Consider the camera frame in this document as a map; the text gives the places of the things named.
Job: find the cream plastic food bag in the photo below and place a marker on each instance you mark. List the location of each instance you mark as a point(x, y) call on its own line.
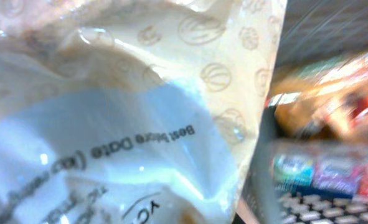
point(131, 111)

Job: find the white tissue pack bundle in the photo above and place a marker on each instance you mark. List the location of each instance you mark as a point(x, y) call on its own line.
point(320, 167)

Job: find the grey plastic shopping basket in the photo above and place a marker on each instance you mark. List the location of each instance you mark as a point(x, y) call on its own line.
point(312, 30)

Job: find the orange coffee snack bag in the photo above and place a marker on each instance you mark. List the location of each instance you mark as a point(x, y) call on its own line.
point(322, 98)

